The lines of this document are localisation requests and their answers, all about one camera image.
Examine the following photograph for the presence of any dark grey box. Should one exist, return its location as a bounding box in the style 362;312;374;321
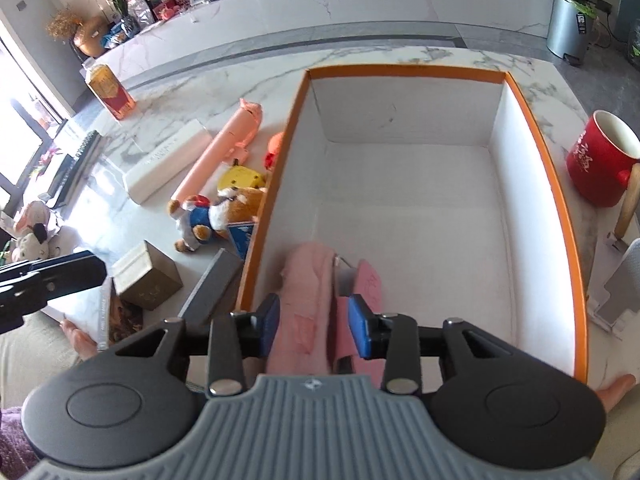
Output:
178;248;243;336

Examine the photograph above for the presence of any pink towel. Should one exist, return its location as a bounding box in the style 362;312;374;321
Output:
266;242;384;387

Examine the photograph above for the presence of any small brown cardboard box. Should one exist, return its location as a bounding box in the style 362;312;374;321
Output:
112;240;183;311

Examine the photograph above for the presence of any plush dog toy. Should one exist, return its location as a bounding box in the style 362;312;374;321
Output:
167;186;267;252

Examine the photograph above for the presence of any white glasses case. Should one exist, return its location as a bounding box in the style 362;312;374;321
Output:
124;119;213;205

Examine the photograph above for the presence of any yellow tape measure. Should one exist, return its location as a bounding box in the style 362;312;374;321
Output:
217;165;266;193

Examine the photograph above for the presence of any person's right hand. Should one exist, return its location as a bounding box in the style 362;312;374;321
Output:
596;374;637;413

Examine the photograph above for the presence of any white plush rabbit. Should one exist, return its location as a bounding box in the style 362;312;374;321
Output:
8;200;61;263

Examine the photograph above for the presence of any magazine booklet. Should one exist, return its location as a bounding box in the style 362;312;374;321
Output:
42;276;143;351

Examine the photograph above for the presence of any black keyboard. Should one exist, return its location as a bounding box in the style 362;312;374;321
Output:
47;130;104;209

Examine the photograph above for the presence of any blue card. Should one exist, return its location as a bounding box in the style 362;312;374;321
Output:
227;221;256;260

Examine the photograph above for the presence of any orange rimmed white box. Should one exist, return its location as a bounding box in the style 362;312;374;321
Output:
238;64;589;380

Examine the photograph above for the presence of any orange knitted ball toy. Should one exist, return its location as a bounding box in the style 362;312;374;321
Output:
264;131;284;171

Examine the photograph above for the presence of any orange liquid bottle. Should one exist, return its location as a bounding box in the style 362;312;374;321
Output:
85;64;137;120

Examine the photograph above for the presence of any white phone stand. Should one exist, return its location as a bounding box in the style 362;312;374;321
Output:
587;234;639;339

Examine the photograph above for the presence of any orange round vase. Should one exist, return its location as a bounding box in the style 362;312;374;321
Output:
73;15;110;58

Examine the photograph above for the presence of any red mug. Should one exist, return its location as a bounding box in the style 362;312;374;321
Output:
566;110;639;208

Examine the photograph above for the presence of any grey metal trash bin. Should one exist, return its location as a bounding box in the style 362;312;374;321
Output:
546;0;598;66

